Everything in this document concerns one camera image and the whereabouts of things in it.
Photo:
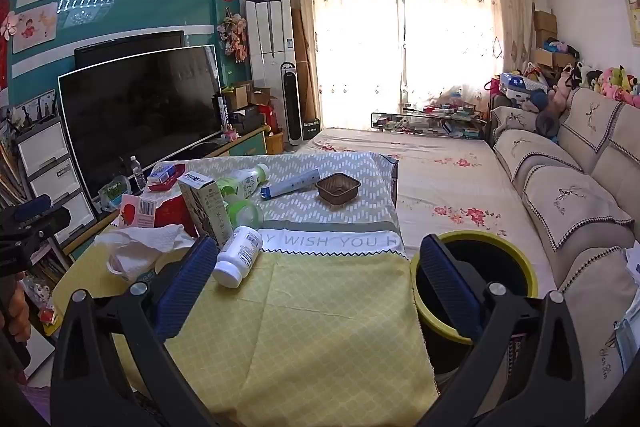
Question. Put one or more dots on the open cardboard boxes by television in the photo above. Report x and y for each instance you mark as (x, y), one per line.
(245, 94)

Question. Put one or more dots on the white pill bottle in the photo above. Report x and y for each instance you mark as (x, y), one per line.
(237, 257)

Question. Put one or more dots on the beige sofa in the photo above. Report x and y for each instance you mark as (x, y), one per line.
(590, 187)

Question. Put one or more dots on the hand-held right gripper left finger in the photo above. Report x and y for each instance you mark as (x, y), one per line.
(182, 292)

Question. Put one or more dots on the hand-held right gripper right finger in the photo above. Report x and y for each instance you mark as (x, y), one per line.
(447, 289)

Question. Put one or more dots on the blue white toothpaste box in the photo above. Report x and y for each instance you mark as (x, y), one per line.
(290, 184)

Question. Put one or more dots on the papers and plastic bags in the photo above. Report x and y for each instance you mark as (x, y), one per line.
(631, 322)

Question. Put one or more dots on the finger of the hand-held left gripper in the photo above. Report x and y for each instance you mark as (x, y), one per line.
(45, 218)
(15, 252)

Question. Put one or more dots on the floral bedsheet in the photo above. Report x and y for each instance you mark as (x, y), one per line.
(440, 177)

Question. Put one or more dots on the small pink toy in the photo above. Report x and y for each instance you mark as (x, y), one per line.
(230, 136)

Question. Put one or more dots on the open cardboard box with toys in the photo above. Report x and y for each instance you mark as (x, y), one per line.
(550, 57)

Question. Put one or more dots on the plastic bag with green plant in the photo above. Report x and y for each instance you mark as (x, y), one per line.
(114, 194)

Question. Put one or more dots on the glass coffee table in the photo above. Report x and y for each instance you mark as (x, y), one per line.
(430, 119)

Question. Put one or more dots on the tower fan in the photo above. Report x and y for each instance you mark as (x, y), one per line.
(291, 107)

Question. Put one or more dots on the closed brown cardboard box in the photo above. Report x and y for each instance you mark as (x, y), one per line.
(545, 27)

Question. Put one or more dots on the cream embroidered curtain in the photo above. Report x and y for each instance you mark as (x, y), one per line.
(360, 47)

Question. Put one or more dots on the red snack bag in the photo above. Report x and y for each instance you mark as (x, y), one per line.
(137, 212)

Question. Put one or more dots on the green white drink carton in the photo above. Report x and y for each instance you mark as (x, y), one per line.
(205, 207)

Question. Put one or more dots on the wooden bucket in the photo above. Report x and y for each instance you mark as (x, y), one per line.
(275, 143)

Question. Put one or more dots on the tall black white box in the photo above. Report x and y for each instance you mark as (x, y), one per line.
(222, 109)

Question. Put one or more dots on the artificial flower decoration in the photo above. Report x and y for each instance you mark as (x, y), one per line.
(234, 34)

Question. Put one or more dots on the black television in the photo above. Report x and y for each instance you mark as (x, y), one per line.
(125, 47)

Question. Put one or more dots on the black bin with yellow rim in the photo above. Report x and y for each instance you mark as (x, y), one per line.
(505, 257)

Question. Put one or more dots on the red canister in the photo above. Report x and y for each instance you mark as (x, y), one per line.
(269, 117)

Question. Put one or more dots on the row of plush toys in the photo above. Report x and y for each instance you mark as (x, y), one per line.
(615, 82)

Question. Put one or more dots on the cartoon wall poster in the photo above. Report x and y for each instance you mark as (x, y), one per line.
(35, 27)

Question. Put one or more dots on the white drawer cabinet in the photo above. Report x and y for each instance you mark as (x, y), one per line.
(50, 167)

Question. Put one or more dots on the yellow green patterned tablecloth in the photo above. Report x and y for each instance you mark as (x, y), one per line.
(325, 332)

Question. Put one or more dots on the white standing air conditioner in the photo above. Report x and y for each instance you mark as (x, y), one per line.
(270, 37)

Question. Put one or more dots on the clear water bottle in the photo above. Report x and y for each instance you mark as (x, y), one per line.
(138, 172)

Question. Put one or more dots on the blue star-print bag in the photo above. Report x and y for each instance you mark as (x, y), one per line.
(517, 83)

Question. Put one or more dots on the person's left hand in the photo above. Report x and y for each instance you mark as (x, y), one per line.
(17, 312)

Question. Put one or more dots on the blue tissue pack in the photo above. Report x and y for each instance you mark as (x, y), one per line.
(162, 174)

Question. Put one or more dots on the bright green plastic bottle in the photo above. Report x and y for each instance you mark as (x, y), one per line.
(245, 212)

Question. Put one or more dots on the tall brown cardboard sheet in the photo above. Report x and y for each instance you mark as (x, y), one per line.
(305, 67)

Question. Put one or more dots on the large silver-rimmed television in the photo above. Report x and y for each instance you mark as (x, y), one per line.
(140, 122)

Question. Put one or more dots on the flat red box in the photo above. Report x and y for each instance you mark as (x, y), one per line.
(175, 182)

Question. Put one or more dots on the pale green labelled bottle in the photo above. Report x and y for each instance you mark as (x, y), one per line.
(245, 181)

